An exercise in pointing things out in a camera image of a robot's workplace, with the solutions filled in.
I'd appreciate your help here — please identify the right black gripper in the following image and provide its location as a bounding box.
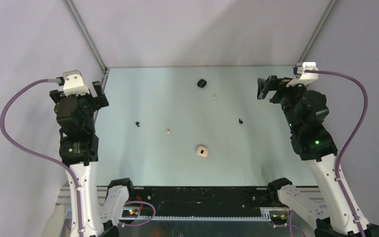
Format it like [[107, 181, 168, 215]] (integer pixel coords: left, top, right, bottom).
[[257, 75, 308, 131]]

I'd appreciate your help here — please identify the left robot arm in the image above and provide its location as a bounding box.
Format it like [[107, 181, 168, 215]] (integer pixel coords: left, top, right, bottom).
[[49, 81, 136, 237]]

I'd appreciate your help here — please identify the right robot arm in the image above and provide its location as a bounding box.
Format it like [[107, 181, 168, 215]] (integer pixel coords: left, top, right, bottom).
[[257, 76, 379, 237]]

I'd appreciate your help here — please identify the black earbud charging case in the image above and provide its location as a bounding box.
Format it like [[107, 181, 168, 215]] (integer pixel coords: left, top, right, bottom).
[[197, 79, 207, 88]]

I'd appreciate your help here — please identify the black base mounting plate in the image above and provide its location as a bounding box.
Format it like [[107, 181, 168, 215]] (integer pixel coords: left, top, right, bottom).
[[129, 186, 288, 219]]

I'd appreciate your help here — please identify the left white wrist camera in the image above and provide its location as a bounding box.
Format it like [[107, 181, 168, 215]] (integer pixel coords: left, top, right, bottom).
[[63, 70, 90, 96]]

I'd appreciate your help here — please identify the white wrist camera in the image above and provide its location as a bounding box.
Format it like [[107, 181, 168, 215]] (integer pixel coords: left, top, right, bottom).
[[63, 70, 90, 96], [286, 62, 318, 87]]

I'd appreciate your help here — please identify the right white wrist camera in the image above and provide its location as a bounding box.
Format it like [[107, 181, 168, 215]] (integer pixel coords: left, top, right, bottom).
[[286, 62, 318, 87]]

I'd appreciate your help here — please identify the left aluminium frame post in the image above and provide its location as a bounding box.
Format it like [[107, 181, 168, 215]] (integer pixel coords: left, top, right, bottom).
[[62, 0, 108, 74]]

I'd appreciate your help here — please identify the aluminium frame post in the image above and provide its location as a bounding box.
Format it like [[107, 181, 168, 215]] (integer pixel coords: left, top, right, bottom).
[[62, 0, 108, 74], [298, 0, 341, 62]]

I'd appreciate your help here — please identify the right aluminium frame post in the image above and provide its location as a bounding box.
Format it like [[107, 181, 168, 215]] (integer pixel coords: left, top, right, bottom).
[[298, 0, 341, 62]]

